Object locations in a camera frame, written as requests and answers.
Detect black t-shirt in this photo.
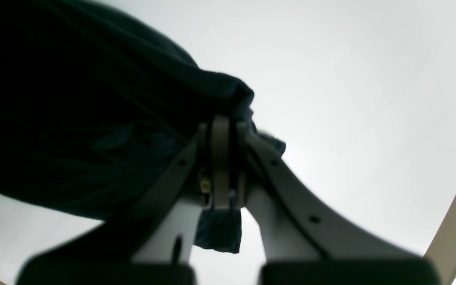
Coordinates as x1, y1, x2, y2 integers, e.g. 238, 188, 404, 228
0, 0, 286, 255

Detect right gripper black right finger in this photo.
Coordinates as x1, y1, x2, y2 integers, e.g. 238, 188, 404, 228
234, 122, 439, 285

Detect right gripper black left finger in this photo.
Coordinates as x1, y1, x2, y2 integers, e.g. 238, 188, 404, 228
17, 116, 230, 285

